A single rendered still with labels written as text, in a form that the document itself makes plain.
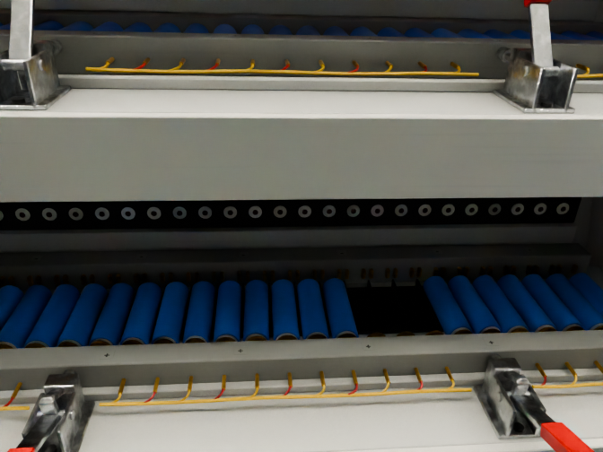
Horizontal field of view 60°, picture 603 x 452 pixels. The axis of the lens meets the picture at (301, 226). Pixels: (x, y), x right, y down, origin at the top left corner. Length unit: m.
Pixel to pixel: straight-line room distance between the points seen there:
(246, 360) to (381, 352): 0.09
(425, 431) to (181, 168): 0.21
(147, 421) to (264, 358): 0.08
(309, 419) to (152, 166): 0.17
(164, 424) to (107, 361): 0.05
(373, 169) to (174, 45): 0.14
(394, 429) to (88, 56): 0.28
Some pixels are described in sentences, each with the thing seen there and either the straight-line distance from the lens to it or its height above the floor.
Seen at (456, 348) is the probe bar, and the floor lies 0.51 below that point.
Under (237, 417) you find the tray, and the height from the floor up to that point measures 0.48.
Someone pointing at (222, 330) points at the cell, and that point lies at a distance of 0.36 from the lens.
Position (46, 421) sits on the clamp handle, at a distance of 0.33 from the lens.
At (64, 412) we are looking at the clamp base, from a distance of 0.33.
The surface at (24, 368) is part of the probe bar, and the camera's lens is 0.36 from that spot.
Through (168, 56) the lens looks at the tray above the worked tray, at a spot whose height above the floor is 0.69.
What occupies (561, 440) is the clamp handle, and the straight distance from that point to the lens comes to 0.31.
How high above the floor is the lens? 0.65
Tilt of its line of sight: 10 degrees down
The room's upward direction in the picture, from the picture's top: straight up
